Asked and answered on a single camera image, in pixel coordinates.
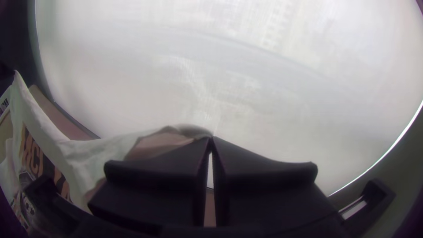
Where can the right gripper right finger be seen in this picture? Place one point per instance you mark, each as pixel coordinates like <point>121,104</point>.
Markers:
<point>267,195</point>

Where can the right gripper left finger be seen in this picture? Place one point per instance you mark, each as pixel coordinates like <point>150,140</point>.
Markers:
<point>155,191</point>

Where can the white t-shirt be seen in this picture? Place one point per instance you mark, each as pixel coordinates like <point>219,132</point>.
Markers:
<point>82,155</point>

